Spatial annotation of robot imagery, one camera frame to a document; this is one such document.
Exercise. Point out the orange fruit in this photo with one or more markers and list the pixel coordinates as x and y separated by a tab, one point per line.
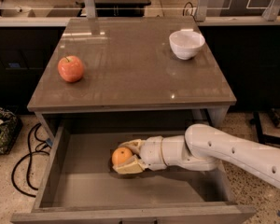
120	155

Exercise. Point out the black stand with caster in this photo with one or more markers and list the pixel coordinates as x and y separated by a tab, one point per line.
267	126

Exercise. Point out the patterned basket with items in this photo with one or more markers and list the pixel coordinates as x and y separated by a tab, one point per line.
10	127

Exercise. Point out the dark desk behind glass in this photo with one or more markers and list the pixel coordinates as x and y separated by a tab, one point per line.
120	8

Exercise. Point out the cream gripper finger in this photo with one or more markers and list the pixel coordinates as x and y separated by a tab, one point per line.
131	166
134	145

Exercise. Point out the white ceramic bowl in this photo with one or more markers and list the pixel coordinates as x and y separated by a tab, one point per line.
185	44

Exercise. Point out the red apple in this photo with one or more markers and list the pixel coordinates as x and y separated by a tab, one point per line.
71	68

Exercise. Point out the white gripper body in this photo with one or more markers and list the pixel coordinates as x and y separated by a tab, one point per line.
151	153

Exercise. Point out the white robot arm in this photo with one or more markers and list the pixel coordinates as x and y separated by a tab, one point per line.
200	148

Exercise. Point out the open grey top drawer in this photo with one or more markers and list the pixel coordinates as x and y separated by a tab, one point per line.
80	187

